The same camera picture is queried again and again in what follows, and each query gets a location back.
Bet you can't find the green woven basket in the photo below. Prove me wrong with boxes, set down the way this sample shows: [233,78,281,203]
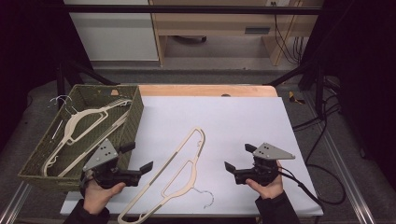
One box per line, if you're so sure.
[17,83,145,191]

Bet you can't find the hanging black cables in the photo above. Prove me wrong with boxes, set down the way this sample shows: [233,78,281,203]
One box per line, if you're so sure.
[274,3,302,64]

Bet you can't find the black metal stand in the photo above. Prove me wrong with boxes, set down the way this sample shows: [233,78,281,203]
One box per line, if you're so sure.
[55,59,120,110]
[267,59,326,116]

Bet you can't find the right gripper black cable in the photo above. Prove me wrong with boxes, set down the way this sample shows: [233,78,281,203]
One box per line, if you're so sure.
[278,162,347,216]

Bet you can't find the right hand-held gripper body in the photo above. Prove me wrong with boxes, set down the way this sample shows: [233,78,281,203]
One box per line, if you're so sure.
[233,142,296,187]

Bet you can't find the aluminium rail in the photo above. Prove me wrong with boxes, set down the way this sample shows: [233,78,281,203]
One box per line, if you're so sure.
[0,181,32,224]
[303,92,376,224]

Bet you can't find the white cabinet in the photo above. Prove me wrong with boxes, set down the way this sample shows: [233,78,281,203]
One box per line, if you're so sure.
[63,0,160,63]

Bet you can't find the bundle of black floor cables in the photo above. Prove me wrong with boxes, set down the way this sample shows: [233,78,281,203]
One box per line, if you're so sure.
[292,92,342,132]

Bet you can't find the black horizontal frame bar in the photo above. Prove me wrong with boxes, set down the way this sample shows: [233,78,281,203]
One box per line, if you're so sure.
[62,4,323,16]

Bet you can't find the wooden table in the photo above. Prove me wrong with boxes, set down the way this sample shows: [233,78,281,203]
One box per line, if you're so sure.
[138,84,278,98]

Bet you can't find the yellow and black tool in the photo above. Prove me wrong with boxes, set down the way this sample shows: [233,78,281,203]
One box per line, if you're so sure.
[288,91,306,105]

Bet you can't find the person's left hand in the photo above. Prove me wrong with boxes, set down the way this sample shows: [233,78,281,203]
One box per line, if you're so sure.
[83,178,127,216]

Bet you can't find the thin white strip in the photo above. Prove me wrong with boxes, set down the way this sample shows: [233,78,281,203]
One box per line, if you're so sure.
[51,119,64,140]

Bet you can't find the left gripper black strap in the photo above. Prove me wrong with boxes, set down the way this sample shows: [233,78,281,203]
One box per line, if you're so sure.
[79,171,94,198]

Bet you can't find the person's right hand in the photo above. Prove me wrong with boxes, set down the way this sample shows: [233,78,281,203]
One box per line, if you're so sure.
[246,161,285,200]

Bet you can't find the white paper sheet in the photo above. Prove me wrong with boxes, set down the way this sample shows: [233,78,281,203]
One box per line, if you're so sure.
[60,95,324,217]

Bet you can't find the yellow cable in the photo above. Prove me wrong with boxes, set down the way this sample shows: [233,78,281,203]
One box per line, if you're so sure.
[275,0,303,66]

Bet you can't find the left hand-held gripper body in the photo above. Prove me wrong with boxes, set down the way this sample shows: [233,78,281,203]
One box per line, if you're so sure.
[81,138,142,189]

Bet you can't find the light wooden desk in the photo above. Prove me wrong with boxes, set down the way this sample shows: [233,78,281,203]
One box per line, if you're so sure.
[148,0,325,67]

